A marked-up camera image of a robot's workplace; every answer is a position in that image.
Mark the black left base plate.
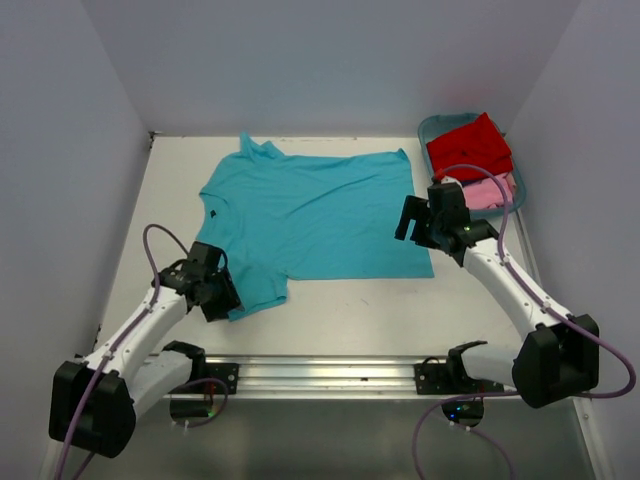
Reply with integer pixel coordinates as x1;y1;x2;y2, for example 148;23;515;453
206;362;240;395

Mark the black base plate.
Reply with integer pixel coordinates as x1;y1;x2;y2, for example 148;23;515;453
206;362;240;395
413;362;505;395

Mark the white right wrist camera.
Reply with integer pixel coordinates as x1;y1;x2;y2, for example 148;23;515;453
435;174;460;185

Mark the teal plastic basket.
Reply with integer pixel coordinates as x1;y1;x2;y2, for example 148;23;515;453
417;113;527;213

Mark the turquoise t shirt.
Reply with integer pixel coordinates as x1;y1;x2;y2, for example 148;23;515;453
197;133;434;321

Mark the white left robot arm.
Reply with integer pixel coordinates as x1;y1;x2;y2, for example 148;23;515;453
49;242;241;458

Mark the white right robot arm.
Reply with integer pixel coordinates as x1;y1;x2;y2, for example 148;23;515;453
395;183;599;408

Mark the aluminium mounting rail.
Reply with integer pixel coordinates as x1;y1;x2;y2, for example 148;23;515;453
149;319;594;401

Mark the red t shirt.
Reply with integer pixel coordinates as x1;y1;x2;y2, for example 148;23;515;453
426;112;514;184

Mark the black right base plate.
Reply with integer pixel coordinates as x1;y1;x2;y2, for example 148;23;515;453
413;362;505;395

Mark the pink t shirt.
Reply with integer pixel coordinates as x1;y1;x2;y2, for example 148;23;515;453
463;173;518;210

